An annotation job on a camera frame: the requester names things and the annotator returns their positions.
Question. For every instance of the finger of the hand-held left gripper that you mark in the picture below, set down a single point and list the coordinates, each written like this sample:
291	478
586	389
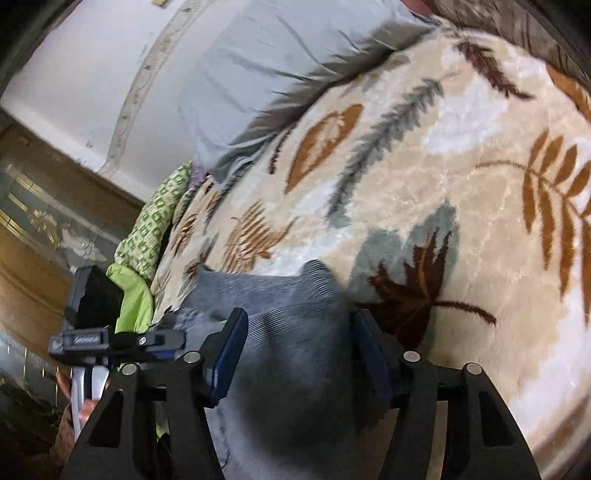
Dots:
152	344

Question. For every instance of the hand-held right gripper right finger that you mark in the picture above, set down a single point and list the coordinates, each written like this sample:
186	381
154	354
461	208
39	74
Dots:
369	355

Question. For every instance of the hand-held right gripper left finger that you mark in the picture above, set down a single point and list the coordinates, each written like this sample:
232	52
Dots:
227	350

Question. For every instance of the person's left hand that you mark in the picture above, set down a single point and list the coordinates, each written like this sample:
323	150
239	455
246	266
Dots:
87	410

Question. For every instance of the lime green cloth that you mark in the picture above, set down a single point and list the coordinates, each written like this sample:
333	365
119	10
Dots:
136	300

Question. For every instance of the wooden glazed door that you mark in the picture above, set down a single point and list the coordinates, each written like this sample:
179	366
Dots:
41	258

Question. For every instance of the green checked pillow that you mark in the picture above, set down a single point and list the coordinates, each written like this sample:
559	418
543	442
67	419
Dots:
152	221

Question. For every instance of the purple plastic bag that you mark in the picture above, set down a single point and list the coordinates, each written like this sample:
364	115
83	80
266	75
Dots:
198	174

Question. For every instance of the leaf print blanket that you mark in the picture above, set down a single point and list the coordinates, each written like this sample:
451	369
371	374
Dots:
438	184

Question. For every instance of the grey pillow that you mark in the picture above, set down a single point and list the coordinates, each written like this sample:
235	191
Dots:
277	69

